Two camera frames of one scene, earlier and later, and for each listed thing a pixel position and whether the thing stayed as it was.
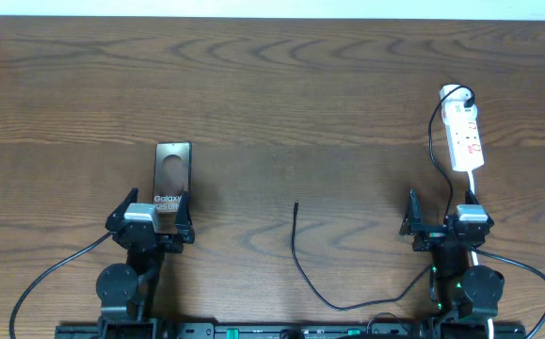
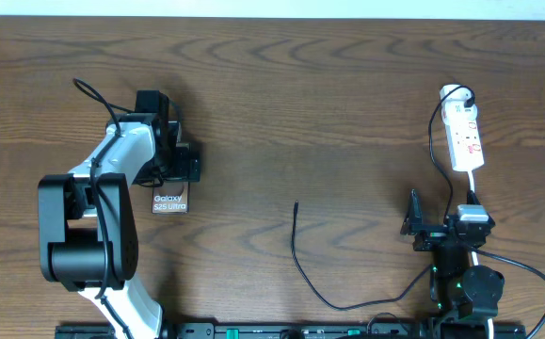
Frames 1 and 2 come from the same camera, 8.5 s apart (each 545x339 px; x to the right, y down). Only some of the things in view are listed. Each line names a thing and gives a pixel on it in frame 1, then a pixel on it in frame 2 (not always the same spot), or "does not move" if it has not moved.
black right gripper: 413,224 does not move
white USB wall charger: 456,101 does not move
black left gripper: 183,223 → 182,171
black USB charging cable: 470,102 does not move
